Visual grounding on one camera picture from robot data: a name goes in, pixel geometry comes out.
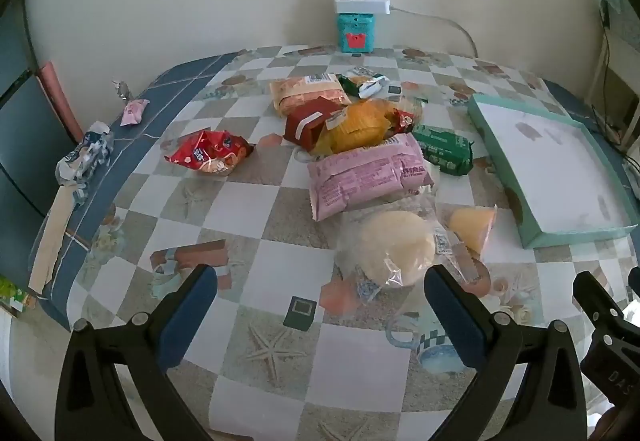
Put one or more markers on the peach wafer packet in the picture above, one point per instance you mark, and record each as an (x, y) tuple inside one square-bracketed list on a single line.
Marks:
[(305, 91)]

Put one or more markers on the teal toy box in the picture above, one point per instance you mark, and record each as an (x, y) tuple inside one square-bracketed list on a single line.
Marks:
[(355, 33)]

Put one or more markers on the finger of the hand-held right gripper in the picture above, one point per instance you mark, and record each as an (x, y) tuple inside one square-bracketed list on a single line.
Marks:
[(635, 282), (597, 303)]

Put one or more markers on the small pink sachet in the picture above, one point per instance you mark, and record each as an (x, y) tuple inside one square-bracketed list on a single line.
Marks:
[(134, 112)]

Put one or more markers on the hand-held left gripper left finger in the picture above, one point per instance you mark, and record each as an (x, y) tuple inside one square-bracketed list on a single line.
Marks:
[(185, 316)]

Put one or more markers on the red chips packet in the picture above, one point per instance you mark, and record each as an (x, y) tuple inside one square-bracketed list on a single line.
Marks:
[(210, 153)]

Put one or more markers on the pink pipe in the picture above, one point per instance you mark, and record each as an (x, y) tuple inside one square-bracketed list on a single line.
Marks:
[(60, 96)]

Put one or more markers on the small green biscuit packet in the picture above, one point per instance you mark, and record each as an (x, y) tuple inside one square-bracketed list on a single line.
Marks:
[(365, 83)]

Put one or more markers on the white power strip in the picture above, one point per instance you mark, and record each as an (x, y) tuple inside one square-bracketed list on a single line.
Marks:
[(362, 3)]

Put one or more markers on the red paper box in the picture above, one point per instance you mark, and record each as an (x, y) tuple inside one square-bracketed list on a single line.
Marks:
[(307, 123)]

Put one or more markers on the beige paper strip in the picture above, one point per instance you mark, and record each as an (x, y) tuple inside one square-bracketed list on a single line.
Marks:
[(50, 241)]

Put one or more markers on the yellow orange snack packet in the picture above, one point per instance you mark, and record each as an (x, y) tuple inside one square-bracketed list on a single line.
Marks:
[(357, 123)]

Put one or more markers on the pink snack packet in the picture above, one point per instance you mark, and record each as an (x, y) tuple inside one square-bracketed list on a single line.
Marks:
[(365, 176)]

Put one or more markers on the round bread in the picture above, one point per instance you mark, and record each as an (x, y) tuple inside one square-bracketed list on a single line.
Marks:
[(395, 246)]

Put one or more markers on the dark green snack packet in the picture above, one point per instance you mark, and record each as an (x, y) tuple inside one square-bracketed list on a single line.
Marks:
[(442, 146)]

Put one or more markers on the crumpled blue white wrapper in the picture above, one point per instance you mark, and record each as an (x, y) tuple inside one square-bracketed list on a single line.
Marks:
[(82, 158)]

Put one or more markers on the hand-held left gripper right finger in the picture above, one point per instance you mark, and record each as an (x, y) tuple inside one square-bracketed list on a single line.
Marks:
[(452, 316)]

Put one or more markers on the checkered printed tablecloth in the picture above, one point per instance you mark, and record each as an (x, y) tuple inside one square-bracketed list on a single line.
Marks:
[(240, 231)]

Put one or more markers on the teal cardboard tray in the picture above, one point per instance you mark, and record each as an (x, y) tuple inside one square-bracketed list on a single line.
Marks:
[(545, 166)]

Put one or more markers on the green printed carton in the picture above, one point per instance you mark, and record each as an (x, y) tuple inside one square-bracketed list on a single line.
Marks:
[(12, 293)]

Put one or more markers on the pale green-edged snack packet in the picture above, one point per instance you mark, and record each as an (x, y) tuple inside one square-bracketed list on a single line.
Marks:
[(411, 105)]

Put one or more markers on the small red candy packet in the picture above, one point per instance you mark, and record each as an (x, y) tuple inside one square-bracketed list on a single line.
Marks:
[(405, 121)]

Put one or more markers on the dark cabinet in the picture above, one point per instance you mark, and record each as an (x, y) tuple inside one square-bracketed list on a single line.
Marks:
[(25, 131)]

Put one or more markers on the yellow wedge snack packet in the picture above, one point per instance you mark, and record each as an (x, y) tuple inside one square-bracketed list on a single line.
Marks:
[(472, 226)]

